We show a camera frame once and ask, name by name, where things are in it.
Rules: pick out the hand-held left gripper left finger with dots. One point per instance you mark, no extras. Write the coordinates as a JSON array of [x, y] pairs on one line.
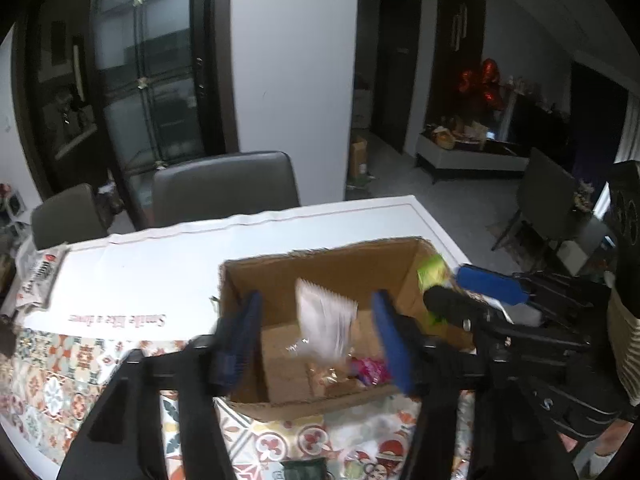
[[239, 345]]

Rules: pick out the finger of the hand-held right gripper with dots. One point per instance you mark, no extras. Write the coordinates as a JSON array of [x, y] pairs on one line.
[[455, 305], [487, 285]]

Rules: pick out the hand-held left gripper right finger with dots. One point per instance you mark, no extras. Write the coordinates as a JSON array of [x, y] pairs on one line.
[[395, 350]]

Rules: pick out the white snack packet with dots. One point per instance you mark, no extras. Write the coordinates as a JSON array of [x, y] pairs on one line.
[[325, 317]]

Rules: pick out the dark green snack packet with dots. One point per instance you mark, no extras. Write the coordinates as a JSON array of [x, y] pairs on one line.
[[302, 471]]

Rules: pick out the person's right hand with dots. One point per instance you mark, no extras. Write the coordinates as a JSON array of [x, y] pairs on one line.
[[612, 447]]

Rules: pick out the pink candy packet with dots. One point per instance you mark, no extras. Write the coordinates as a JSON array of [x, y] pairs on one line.
[[370, 370]]

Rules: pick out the golden brown snack packet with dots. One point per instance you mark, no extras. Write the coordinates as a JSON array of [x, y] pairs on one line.
[[325, 380]]

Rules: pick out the grey chair with thin legs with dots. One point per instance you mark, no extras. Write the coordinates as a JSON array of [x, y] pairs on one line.
[[542, 195]]

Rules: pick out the white printed table sheet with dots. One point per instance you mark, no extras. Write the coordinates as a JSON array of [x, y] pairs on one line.
[[150, 270]]

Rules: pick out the white low cabinet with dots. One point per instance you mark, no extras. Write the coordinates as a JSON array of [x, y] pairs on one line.
[[470, 160]]

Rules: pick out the dried flower bouquet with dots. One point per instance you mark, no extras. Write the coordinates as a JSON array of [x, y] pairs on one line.
[[583, 197]]

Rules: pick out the wide grey dining chair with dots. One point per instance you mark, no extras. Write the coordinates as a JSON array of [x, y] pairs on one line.
[[225, 185]]

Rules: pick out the black television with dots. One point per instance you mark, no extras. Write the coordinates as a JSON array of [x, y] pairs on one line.
[[537, 125]]

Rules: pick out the tall cardboard box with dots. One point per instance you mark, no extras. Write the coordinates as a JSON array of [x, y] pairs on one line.
[[358, 157]]

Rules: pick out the patterned tablecloth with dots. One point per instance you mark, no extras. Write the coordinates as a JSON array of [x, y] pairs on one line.
[[45, 380]]

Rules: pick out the red foil balloons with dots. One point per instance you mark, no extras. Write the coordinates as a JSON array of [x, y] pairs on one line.
[[482, 82]]

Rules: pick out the printed plastic bag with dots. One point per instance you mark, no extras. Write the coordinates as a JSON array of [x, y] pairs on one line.
[[40, 275]]

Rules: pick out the small grey dining chair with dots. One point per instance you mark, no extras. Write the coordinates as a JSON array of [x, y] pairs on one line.
[[67, 215]]

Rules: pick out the dark door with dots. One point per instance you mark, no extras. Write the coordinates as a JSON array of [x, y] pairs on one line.
[[397, 70]]

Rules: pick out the small black bag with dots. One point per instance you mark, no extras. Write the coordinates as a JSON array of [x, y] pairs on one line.
[[5, 335]]

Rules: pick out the white shelf unit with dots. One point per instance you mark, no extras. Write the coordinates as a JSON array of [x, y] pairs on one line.
[[12, 210]]

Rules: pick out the dark glass door cabinet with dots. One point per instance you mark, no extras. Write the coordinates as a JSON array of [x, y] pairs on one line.
[[150, 60]]

